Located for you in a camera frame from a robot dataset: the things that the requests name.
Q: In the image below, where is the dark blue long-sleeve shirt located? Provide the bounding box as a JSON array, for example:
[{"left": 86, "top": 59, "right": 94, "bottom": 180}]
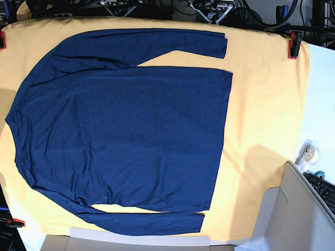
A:
[{"left": 5, "top": 29, "right": 232, "bottom": 236}]

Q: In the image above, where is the clear tape dispenser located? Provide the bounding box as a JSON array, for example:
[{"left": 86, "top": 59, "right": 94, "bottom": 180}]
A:
[{"left": 294, "top": 139, "right": 320, "bottom": 166}]

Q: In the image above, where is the red clamp right top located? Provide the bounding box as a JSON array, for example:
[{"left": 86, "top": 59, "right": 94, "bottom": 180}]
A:
[{"left": 288, "top": 31, "right": 303, "bottom": 60}]

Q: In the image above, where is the red clamp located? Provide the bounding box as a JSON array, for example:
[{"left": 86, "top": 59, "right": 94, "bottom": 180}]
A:
[
  {"left": 288, "top": 31, "right": 303, "bottom": 60},
  {"left": 0, "top": 31, "right": 6, "bottom": 50},
  {"left": 5, "top": 219, "right": 26, "bottom": 228}
]

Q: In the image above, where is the black power strip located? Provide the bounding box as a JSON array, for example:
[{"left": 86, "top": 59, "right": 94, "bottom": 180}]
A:
[{"left": 50, "top": 13, "right": 73, "bottom": 18}]

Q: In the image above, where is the white cardboard box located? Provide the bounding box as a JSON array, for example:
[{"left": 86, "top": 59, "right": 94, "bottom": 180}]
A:
[{"left": 41, "top": 162, "right": 334, "bottom": 250}]

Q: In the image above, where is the green tape roll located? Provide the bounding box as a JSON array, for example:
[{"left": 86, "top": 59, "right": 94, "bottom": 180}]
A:
[{"left": 315, "top": 170, "right": 325, "bottom": 179}]

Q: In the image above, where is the black keyboard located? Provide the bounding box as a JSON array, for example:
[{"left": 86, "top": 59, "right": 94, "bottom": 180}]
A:
[{"left": 304, "top": 173, "right": 335, "bottom": 214}]

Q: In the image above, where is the red clamp left bottom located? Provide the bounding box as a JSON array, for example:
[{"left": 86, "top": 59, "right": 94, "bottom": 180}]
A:
[{"left": 5, "top": 219, "right": 26, "bottom": 228}]

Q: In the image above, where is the red clamp left top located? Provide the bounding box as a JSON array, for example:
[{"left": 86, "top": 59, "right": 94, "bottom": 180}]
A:
[{"left": 0, "top": 31, "right": 6, "bottom": 50}]

